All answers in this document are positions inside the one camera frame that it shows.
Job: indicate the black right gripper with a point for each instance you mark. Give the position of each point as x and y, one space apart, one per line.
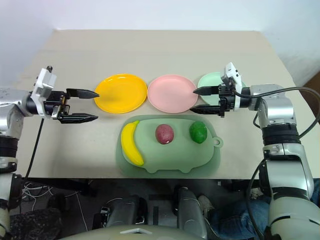
226 101

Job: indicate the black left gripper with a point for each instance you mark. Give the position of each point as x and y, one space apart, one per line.
58 97

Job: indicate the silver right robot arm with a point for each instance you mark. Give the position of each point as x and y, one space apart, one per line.
285 160

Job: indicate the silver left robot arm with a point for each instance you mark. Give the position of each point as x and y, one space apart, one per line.
10 120

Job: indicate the light green plastic plate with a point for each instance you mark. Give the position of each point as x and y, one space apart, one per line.
210 79

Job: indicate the green round fruit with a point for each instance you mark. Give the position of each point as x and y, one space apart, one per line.
198 132

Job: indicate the pink plastic plate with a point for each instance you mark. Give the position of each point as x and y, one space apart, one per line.
171 93

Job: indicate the yellow plastic plate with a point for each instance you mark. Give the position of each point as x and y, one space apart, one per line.
120 93

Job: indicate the dark red round fruit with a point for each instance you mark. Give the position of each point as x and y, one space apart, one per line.
164 134

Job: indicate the yellow toy banana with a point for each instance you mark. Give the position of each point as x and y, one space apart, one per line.
130 147

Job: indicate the light green pig-shaped board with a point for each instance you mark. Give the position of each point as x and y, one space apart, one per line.
172 156

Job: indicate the dark green translucent mat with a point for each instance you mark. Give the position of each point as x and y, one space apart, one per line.
120 165

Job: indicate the white shoe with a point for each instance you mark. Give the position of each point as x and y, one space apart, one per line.
205 202

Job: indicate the dark grey rounded housing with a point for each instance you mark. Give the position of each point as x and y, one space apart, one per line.
190 212
125 210

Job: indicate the blue jeans leg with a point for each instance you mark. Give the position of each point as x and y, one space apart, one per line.
235 217

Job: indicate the black speckled fuzzy object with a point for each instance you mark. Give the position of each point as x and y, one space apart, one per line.
35 223

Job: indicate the grey-green robot torso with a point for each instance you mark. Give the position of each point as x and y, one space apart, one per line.
135 233

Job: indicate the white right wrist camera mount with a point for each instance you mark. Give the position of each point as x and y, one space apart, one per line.
230 71

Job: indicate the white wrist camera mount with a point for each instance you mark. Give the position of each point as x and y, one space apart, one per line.
230 71
43 82

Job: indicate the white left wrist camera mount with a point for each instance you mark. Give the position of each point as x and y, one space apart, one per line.
43 82

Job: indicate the black table frame bar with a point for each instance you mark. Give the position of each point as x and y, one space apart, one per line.
65 186

